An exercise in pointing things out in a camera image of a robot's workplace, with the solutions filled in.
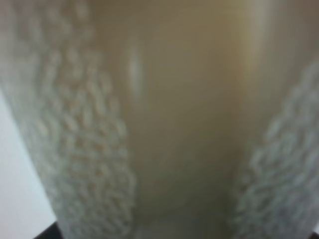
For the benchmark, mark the clear drink bottle red label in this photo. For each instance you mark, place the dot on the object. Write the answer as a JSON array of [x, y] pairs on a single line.
[[169, 119]]

